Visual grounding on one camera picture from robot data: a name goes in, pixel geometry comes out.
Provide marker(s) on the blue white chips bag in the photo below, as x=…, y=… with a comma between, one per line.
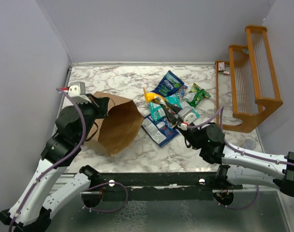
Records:
x=159, y=131

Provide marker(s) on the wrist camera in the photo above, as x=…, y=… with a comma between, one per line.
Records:
x=77, y=92
x=187, y=115

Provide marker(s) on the teal Fox's candy bag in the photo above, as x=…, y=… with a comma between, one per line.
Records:
x=184, y=104

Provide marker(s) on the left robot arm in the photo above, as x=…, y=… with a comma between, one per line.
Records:
x=37, y=206

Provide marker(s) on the green candy bag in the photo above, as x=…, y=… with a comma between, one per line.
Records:
x=195, y=95

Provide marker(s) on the yellow snack packet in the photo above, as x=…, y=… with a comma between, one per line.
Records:
x=154, y=98

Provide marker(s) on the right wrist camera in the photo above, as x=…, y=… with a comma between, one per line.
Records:
x=187, y=115

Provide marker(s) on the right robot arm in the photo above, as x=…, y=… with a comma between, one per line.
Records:
x=237, y=165

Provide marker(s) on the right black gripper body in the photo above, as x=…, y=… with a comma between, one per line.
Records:
x=174, y=121

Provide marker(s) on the blue M&M's packet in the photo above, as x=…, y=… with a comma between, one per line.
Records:
x=181, y=91
x=167, y=120

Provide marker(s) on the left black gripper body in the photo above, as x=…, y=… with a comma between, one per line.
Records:
x=93, y=110

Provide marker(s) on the small clear plastic cup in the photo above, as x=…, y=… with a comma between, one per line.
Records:
x=249, y=144

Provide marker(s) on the brown paper bag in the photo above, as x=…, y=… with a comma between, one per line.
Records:
x=114, y=133

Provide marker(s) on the orange wooden rack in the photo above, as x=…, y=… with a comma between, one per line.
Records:
x=248, y=87

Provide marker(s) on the small red white box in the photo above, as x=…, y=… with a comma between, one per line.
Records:
x=221, y=66

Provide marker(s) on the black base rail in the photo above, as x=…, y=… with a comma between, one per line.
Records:
x=117, y=187

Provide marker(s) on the blue Burts chips bag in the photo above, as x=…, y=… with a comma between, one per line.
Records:
x=169, y=85

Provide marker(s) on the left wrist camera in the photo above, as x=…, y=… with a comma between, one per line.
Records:
x=77, y=92

